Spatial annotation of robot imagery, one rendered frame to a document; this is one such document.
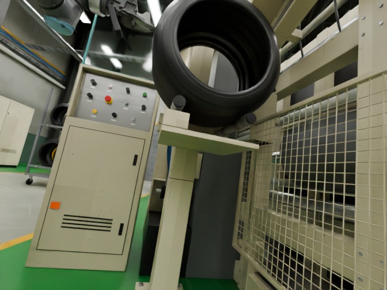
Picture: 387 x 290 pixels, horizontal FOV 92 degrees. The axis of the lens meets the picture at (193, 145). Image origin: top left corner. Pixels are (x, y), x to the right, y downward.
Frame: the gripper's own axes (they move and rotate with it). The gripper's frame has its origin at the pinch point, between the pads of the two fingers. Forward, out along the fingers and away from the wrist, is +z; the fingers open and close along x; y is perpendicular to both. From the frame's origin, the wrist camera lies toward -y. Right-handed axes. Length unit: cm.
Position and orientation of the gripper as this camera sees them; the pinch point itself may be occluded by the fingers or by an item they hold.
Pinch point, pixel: (152, 30)
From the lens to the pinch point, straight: 93.6
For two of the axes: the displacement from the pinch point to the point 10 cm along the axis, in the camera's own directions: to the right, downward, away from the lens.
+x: -2.3, 1.2, 9.7
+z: 9.4, 3.0, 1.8
